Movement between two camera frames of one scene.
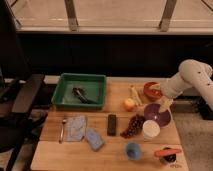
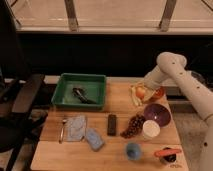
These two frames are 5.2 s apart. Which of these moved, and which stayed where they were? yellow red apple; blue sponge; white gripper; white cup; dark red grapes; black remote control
Moved: white gripper; yellow red apple
Stayed: blue sponge; dark red grapes; black remote control; white cup
